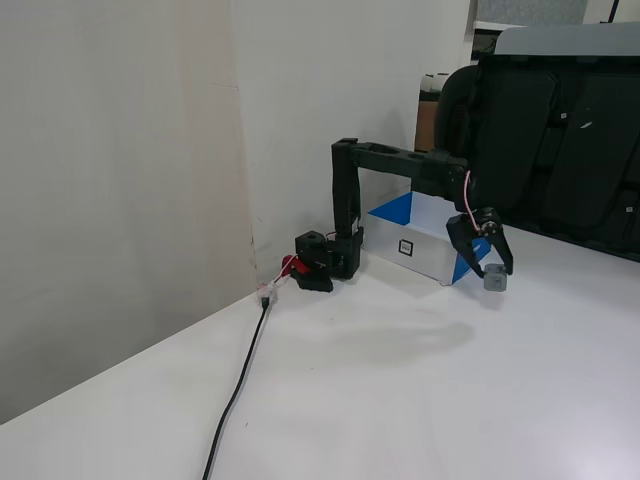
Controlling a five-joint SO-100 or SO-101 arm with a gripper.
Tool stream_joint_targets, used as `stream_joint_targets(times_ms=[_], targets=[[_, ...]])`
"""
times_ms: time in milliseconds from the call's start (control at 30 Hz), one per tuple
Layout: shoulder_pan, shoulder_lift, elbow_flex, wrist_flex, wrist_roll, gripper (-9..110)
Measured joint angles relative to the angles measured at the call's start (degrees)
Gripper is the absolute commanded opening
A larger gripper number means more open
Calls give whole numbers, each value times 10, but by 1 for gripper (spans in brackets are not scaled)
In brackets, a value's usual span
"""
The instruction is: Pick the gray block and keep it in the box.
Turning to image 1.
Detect black office chair back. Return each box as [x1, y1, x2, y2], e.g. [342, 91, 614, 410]
[433, 64, 484, 201]

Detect small white connector board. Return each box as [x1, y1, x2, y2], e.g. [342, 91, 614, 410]
[254, 282, 280, 307]

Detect blue and white cardboard box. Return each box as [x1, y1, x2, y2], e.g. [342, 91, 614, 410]
[366, 190, 500, 288]

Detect brown cardboard box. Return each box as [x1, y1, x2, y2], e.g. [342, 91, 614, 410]
[414, 98, 442, 154]

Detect gray rounded panel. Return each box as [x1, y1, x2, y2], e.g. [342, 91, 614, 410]
[493, 22, 640, 60]

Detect black power cable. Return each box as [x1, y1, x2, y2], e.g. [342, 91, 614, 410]
[200, 297, 274, 480]

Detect small gray block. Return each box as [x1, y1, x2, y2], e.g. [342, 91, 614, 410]
[481, 263, 508, 293]

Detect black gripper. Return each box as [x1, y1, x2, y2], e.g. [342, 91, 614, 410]
[445, 204, 515, 281]

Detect red and white base wires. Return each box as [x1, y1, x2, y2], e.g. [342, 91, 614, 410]
[271, 259, 295, 290]

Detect pink and white servo wire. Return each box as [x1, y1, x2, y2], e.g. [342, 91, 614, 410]
[461, 169, 482, 232]

